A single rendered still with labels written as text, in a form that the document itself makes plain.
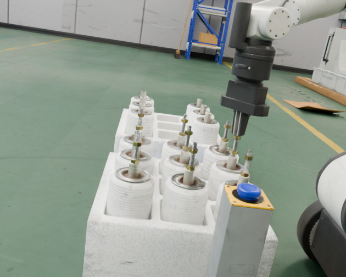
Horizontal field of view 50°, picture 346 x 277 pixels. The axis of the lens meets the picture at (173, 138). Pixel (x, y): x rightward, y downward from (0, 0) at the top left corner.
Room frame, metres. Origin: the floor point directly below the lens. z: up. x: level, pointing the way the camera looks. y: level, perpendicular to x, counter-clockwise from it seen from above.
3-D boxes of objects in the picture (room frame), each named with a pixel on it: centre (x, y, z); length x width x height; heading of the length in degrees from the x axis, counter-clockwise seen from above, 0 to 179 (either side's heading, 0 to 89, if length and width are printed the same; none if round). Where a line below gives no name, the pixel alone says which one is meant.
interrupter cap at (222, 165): (0.86, -0.15, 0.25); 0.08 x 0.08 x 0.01
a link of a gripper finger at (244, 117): (0.85, -0.16, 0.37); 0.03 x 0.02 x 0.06; 139
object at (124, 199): (0.72, 0.07, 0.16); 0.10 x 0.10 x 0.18
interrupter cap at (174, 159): (0.85, -0.03, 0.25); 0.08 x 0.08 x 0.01
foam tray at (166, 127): (1.40, 0.02, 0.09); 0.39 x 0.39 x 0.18; 6
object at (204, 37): (6.71, -0.33, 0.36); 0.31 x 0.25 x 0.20; 93
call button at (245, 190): (0.57, -0.14, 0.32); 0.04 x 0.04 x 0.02
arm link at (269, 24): (0.85, -0.14, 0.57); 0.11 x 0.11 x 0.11; 26
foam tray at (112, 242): (0.85, -0.03, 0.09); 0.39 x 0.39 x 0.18; 6
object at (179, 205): (0.73, -0.05, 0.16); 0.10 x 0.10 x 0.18
